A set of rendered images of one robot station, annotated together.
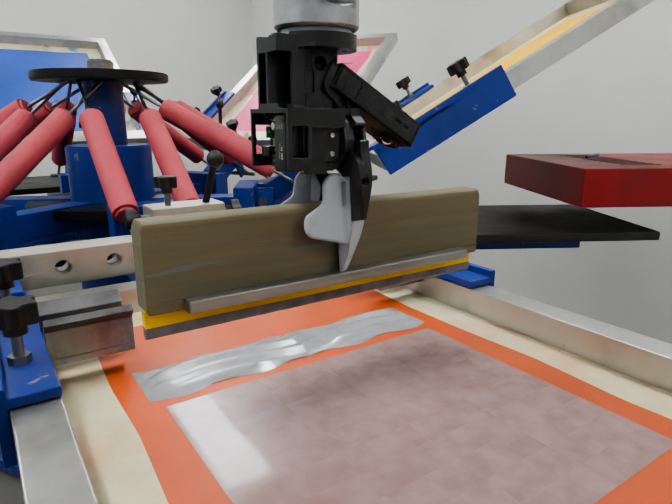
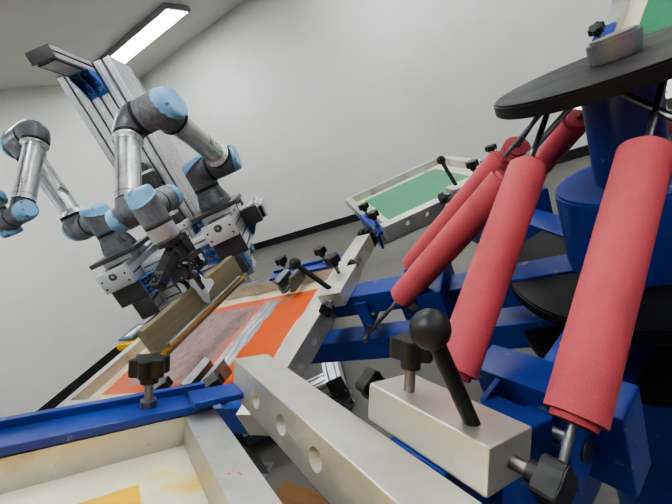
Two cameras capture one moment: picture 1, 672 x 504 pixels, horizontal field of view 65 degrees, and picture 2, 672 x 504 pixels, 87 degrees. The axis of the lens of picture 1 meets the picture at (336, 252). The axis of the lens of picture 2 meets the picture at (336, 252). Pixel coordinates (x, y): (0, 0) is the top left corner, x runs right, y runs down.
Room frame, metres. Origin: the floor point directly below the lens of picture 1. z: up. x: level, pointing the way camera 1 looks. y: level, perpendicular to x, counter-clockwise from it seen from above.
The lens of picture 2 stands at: (1.58, -0.05, 1.40)
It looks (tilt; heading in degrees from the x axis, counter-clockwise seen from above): 19 degrees down; 155
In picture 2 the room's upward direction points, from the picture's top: 25 degrees counter-clockwise
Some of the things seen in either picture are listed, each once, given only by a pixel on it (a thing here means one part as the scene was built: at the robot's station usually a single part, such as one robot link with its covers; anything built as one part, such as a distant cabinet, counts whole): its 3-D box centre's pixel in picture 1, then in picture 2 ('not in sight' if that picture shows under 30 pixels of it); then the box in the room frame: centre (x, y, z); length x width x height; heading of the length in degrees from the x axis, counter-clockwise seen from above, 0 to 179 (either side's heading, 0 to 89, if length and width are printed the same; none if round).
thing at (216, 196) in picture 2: not in sight; (211, 196); (-0.18, 0.32, 1.31); 0.15 x 0.15 x 0.10
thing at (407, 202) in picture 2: not in sight; (425, 175); (0.53, 0.96, 1.05); 1.08 x 0.61 x 0.23; 154
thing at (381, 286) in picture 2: not in sight; (368, 297); (0.94, 0.29, 1.02); 0.17 x 0.06 x 0.05; 34
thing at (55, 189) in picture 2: not in sight; (53, 186); (-0.49, -0.22, 1.63); 0.15 x 0.12 x 0.55; 40
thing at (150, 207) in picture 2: not in sight; (148, 207); (0.50, 0.02, 1.39); 0.09 x 0.08 x 0.11; 145
